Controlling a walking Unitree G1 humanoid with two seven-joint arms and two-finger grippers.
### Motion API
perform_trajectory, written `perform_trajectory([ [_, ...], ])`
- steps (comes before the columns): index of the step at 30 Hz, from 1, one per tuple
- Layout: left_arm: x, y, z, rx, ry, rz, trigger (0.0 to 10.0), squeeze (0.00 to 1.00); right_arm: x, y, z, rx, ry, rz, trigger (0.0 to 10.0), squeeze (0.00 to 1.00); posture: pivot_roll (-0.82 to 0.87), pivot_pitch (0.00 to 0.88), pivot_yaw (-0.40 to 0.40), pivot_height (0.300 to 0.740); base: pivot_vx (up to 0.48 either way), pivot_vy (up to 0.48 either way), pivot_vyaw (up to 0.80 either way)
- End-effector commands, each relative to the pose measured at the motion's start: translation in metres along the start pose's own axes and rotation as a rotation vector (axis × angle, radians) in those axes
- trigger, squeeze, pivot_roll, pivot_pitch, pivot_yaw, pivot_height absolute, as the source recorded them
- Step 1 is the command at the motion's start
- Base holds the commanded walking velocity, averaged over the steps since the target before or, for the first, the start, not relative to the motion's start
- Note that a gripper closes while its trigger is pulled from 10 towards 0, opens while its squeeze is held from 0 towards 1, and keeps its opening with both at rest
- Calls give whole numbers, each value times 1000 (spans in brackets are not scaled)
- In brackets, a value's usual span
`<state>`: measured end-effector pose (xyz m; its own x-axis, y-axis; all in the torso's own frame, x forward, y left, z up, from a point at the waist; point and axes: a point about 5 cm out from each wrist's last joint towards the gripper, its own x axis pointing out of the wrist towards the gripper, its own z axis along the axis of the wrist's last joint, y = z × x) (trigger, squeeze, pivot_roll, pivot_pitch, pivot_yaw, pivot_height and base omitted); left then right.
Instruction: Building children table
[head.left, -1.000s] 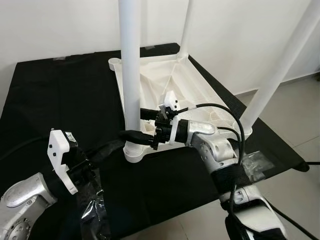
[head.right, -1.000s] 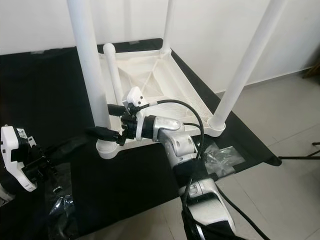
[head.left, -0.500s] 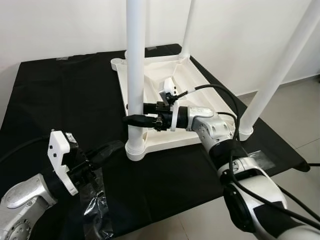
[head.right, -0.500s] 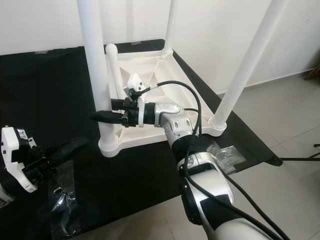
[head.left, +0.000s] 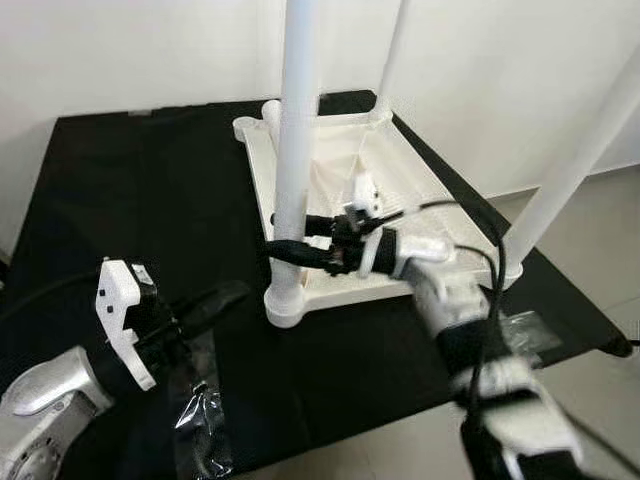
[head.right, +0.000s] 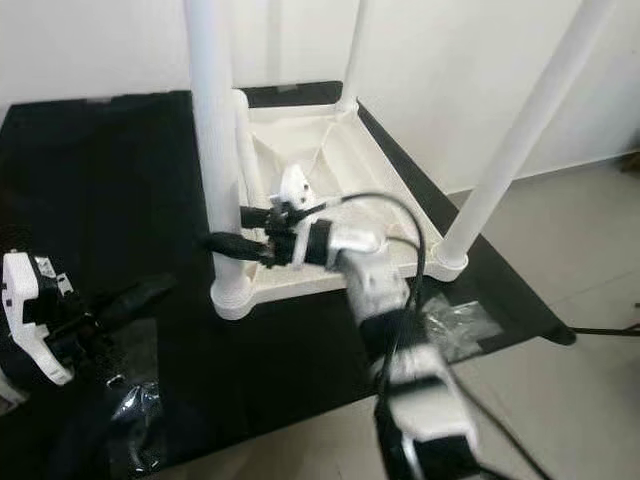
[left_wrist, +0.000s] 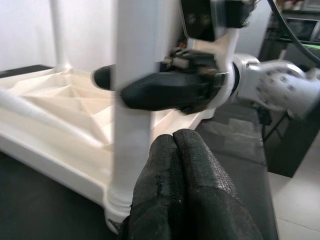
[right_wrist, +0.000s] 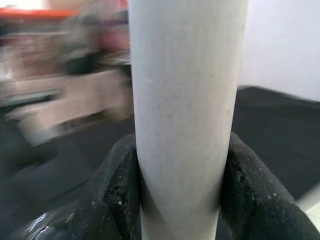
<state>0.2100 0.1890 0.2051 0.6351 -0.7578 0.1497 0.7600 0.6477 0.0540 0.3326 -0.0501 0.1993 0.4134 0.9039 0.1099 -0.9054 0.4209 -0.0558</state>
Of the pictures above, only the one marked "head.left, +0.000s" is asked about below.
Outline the clear tape strip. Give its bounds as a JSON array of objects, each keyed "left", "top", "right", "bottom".
[{"left": 495, "top": 312, "right": 563, "bottom": 366}]

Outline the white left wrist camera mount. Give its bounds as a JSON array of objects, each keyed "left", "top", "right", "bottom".
[{"left": 95, "top": 258, "right": 159, "bottom": 391}]

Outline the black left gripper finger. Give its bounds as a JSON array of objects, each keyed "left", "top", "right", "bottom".
[{"left": 175, "top": 280, "right": 253, "bottom": 338}]

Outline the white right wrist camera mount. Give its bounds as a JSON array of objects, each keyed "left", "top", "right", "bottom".
[{"left": 345, "top": 172, "right": 456, "bottom": 279}]

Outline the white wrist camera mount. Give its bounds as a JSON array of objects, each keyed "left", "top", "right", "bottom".
[
  {"left": 95, "top": 258, "right": 159, "bottom": 391},
  {"left": 345, "top": 172, "right": 456, "bottom": 279}
]

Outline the black tablecloth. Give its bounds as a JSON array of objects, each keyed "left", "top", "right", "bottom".
[{"left": 0, "top": 90, "right": 631, "bottom": 480}]

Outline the white plastic children table top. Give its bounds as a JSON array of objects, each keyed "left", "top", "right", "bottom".
[{"left": 233, "top": 100, "right": 526, "bottom": 329}]

